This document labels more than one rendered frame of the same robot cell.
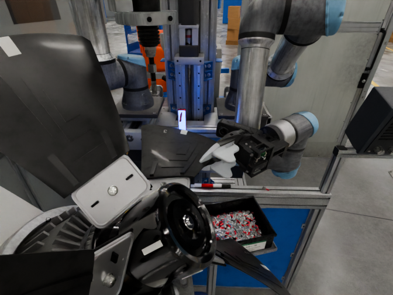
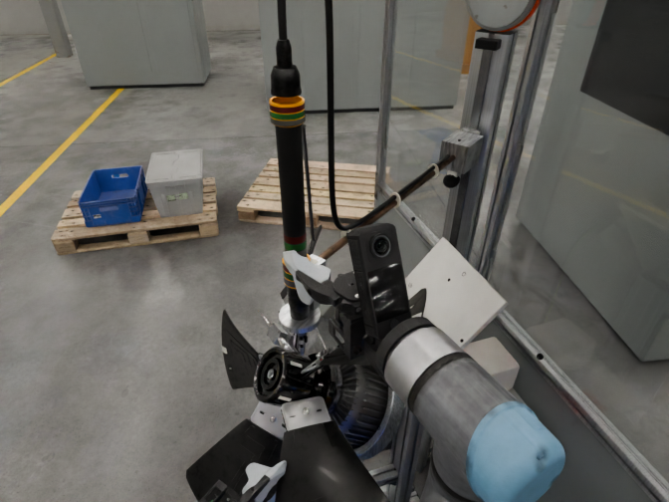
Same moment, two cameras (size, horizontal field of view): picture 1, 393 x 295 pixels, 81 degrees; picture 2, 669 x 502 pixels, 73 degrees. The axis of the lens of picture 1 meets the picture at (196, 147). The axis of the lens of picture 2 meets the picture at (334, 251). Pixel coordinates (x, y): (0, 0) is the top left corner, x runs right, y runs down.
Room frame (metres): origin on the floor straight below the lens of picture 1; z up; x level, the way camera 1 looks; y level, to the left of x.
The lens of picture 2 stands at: (0.85, -0.08, 1.98)
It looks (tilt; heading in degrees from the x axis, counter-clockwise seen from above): 35 degrees down; 160
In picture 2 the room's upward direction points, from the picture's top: straight up
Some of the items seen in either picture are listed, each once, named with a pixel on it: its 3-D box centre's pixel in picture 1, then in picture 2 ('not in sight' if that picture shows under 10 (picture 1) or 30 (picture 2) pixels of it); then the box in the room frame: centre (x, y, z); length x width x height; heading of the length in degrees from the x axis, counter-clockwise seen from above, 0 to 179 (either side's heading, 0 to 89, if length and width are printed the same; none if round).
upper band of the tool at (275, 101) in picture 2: not in sight; (287, 111); (0.30, 0.06, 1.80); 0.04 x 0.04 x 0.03
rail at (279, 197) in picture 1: (210, 195); not in sight; (0.66, -0.06, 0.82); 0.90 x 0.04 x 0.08; 88
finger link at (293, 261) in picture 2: not in sight; (304, 283); (0.43, 0.03, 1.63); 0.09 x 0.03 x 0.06; 30
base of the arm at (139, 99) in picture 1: (137, 95); not in sight; (1.06, 0.28, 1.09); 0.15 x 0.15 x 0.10
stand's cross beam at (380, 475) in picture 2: not in sight; (368, 481); (0.17, 0.28, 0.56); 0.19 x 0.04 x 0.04; 88
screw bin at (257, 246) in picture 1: (232, 226); not in sight; (0.49, -0.12, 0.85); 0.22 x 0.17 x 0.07; 103
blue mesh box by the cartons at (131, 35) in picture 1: (148, 37); not in sight; (7.56, 1.43, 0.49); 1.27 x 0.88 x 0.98; 166
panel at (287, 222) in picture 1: (207, 251); not in sight; (0.66, -0.06, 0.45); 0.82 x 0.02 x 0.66; 88
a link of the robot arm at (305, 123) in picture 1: (295, 129); not in sight; (0.55, -0.27, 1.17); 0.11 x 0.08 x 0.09; 125
